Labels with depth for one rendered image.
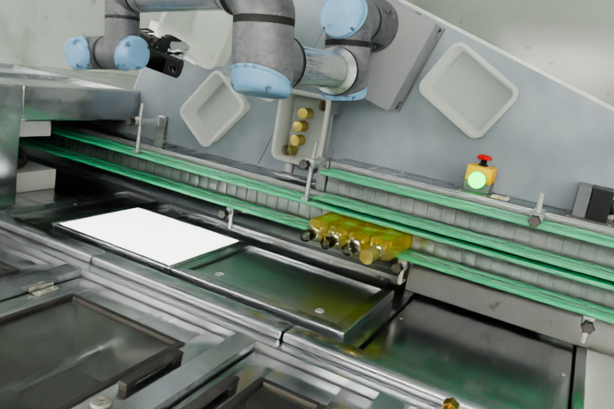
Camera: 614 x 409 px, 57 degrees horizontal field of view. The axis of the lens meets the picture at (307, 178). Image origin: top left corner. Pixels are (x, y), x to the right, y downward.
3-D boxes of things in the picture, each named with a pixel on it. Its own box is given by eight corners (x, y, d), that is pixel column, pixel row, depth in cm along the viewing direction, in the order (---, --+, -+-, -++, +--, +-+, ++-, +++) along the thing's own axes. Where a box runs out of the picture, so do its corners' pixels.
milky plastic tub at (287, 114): (283, 156, 186) (269, 158, 178) (293, 88, 182) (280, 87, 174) (330, 168, 179) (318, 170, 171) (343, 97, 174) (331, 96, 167)
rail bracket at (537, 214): (529, 215, 142) (523, 225, 130) (536, 187, 140) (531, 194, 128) (546, 220, 140) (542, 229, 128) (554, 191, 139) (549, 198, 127)
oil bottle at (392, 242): (391, 241, 159) (363, 258, 140) (395, 222, 157) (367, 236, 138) (410, 247, 156) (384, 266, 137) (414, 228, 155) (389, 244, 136)
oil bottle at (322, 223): (335, 225, 166) (301, 240, 147) (338, 207, 165) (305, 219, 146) (353, 231, 163) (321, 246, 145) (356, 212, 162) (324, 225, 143)
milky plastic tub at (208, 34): (198, -17, 161) (178, -25, 153) (256, 19, 154) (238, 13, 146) (174, 38, 166) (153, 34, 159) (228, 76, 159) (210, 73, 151)
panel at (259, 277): (137, 214, 187) (48, 232, 157) (138, 204, 187) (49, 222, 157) (393, 299, 149) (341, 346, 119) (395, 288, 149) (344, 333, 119)
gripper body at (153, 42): (151, 26, 150) (114, 27, 140) (174, 40, 147) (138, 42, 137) (144, 53, 154) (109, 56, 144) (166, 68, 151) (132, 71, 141)
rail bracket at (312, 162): (312, 195, 168) (291, 201, 157) (321, 140, 165) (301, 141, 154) (321, 198, 167) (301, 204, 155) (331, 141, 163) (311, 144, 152)
